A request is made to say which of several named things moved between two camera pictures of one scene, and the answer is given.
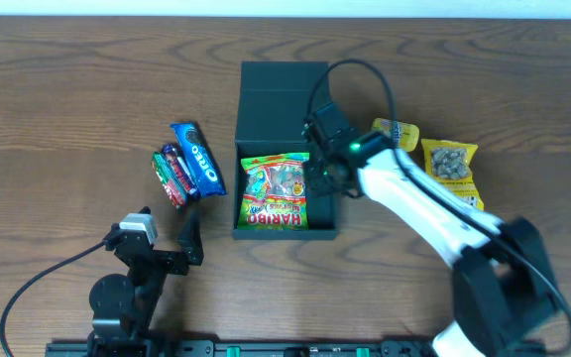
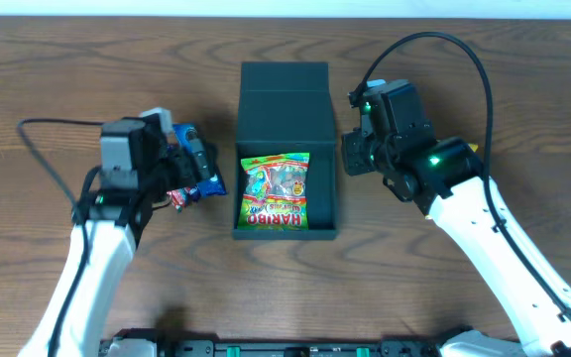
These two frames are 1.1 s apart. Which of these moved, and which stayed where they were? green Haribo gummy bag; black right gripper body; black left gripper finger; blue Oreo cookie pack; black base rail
Moved: black left gripper finger; black right gripper body
Stayed: blue Oreo cookie pack; green Haribo gummy bag; black base rail
